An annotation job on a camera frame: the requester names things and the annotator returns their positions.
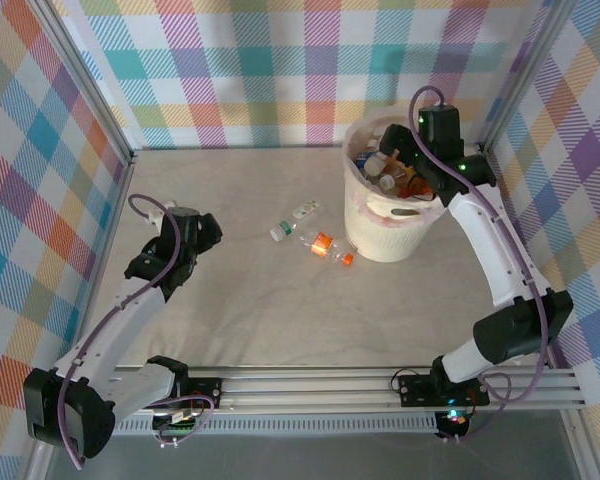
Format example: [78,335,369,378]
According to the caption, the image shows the aluminium frame post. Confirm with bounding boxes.
[27,0,136,169]
[479,0,581,156]

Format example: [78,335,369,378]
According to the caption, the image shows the cream plastic bin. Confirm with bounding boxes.
[343,107,454,264]

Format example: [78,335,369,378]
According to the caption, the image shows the grey slotted cable duct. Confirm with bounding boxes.
[114,417,441,436]

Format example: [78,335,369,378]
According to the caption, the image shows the green-banded white-capped clear bottle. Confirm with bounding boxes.
[268,219,300,244]

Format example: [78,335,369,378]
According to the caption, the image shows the controller board with lit LED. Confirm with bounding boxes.
[437,407,474,441]

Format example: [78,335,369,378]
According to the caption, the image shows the green controller board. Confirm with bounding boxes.
[152,407,201,449]

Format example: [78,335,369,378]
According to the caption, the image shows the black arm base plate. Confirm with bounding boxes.
[397,372,491,407]
[184,377,224,409]

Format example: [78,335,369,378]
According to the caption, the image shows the long aluminium base rail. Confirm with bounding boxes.
[34,367,589,416]

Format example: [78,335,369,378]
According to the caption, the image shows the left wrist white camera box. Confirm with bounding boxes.
[147,201,174,226]

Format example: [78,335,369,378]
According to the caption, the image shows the orange-label orange-capped clear bottle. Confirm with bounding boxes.
[297,228,356,267]

